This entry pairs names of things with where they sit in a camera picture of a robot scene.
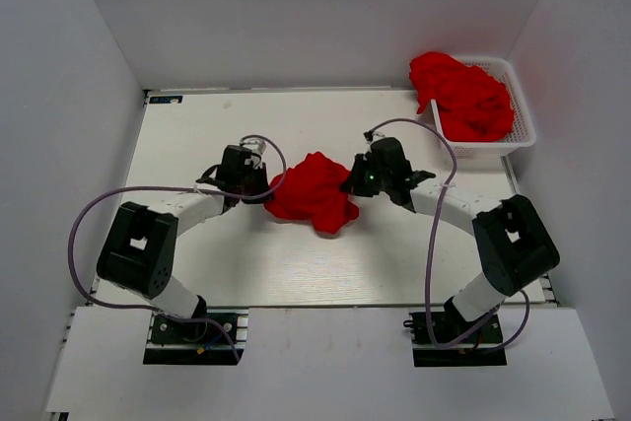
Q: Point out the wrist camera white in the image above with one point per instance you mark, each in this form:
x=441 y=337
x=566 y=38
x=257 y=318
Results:
x=372 y=136
x=255 y=149

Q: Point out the blue table label sticker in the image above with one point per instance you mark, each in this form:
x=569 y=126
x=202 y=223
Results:
x=165 y=100

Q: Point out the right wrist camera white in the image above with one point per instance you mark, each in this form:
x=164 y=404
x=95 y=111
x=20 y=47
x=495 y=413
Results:
x=372 y=136

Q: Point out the white plastic basket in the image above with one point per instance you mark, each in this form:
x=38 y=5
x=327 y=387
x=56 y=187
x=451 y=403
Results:
x=523 y=133

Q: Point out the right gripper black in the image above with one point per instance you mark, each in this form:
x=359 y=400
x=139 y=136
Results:
x=354 y=183

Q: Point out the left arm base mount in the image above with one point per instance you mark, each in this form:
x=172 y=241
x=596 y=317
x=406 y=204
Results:
x=171 y=343

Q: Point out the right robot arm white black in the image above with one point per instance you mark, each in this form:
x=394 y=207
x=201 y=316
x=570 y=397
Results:
x=513 y=244

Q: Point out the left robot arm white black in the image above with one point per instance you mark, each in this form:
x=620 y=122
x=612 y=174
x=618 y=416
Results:
x=139 y=250

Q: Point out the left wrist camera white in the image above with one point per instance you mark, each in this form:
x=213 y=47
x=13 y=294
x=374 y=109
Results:
x=255 y=149

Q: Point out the red t shirt pile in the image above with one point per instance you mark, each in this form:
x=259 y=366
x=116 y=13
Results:
x=473 y=106

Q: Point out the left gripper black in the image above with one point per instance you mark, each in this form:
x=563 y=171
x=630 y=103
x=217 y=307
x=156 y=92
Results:
x=261 y=174

